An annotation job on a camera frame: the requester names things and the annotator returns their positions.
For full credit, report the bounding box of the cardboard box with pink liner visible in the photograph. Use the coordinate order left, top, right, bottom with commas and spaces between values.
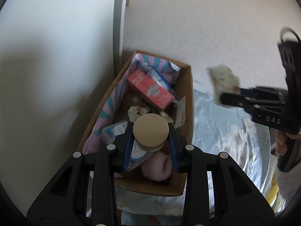
79, 51, 193, 196

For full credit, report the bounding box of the pink fluffy slipper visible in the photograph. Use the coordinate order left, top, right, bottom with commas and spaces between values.
141, 151, 173, 182

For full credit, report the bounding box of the cream spotted plush toy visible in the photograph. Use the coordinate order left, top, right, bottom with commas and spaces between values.
128, 106, 151, 122

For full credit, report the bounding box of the white tissue packet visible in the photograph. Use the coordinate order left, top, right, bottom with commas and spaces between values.
160, 111, 174, 125

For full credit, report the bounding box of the blue wet wipes packet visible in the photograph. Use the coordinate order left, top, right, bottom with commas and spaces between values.
141, 62, 179, 104

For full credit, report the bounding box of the yellow green bedding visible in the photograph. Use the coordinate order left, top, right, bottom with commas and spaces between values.
265, 174, 279, 207

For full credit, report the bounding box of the beige round lid jar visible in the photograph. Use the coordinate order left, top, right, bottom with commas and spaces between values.
133, 113, 169, 152

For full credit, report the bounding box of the brown plush bear toy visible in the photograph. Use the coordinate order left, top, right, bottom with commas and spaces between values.
121, 91, 146, 111

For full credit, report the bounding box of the pink building block box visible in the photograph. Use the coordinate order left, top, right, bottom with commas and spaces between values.
127, 69, 174, 110

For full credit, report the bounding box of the grey door frame strip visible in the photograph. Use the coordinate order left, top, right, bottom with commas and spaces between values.
113, 0, 127, 76

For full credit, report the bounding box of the person's right hand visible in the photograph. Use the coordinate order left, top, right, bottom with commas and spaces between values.
275, 130, 300, 156

